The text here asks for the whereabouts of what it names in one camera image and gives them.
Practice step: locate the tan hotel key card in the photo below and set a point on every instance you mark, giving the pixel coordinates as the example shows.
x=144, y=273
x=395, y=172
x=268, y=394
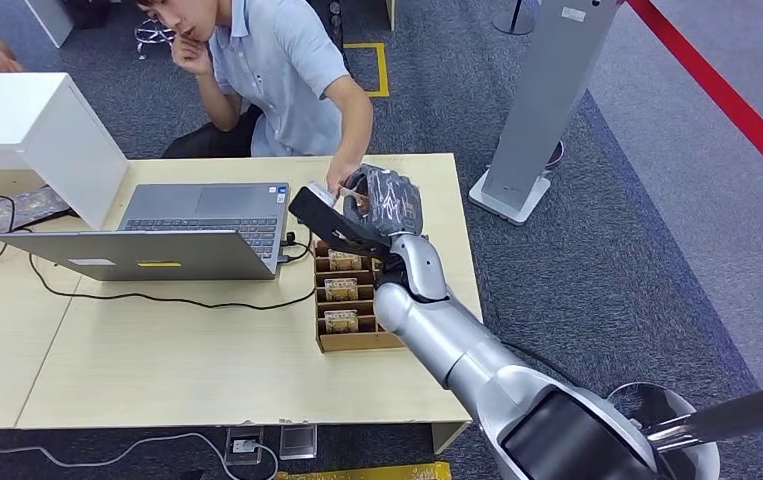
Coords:
x=345, y=261
x=341, y=289
x=341, y=322

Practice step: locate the silver laptop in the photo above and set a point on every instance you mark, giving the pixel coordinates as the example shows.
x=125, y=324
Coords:
x=209, y=205

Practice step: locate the yellow floor tape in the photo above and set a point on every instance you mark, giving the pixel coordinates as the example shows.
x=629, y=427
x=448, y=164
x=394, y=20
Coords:
x=368, y=473

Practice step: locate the person's right forearm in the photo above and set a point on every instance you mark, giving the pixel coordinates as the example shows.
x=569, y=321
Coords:
x=216, y=102

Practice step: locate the grey floor socket cover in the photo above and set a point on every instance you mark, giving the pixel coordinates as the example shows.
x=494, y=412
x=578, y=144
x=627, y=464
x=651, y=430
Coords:
x=298, y=442

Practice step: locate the person's right hand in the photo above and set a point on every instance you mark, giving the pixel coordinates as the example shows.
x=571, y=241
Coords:
x=190, y=56

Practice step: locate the person's left forearm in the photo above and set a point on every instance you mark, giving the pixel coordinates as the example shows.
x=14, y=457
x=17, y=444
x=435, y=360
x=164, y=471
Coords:
x=354, y=132

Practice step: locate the black round stand base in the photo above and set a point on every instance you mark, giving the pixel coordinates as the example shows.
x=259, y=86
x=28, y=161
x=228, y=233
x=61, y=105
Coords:
x=513, y=25

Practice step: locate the grey metal bar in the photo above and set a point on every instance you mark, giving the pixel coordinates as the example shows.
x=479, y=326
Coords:
x=739, y=414

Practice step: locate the silver robot chest shell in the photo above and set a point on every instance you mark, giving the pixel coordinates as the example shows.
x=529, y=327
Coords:
x=699, y=457

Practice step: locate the white box cabinet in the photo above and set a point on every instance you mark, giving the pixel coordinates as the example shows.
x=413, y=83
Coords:
x=23, y=119

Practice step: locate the grey floor standing pillar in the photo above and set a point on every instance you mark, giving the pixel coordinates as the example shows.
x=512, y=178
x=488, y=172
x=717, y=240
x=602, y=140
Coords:
x=546, y=86

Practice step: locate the clear plastic bag of cards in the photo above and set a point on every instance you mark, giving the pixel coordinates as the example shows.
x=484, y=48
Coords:
x=23, y=206

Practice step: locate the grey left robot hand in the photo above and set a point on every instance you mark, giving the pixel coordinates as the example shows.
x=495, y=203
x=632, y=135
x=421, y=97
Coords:
x=391, y=199

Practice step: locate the brown cardboard card holder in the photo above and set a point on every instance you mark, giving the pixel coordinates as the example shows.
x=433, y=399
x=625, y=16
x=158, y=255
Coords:
x=354, y=341

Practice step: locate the person's left hand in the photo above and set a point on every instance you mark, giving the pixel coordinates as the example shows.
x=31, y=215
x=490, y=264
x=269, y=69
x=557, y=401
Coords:
x=342, y=173

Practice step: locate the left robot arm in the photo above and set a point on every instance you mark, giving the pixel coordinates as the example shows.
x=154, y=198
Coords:
x=474, y=358

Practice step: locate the office chair star base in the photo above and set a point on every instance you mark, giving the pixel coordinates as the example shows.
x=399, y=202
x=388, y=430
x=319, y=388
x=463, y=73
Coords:
x=153, y=34

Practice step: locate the floor socket with white plug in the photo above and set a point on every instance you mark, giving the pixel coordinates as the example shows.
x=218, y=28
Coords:
x=244, y=446

